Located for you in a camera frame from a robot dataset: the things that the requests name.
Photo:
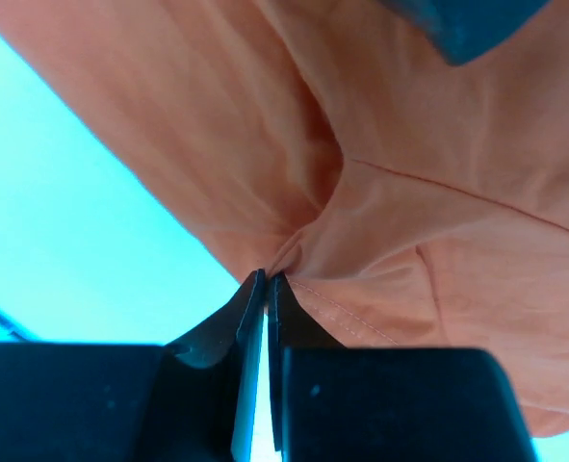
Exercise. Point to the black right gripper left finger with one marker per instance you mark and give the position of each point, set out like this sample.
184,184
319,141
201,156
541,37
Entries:
190,400

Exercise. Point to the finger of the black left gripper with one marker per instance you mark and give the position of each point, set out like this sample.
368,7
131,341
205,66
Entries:
463,30

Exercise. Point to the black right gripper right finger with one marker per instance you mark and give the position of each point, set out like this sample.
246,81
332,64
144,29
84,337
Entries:
335,403

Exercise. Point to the orange t-shirt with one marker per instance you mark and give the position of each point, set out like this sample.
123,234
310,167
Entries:
411,203

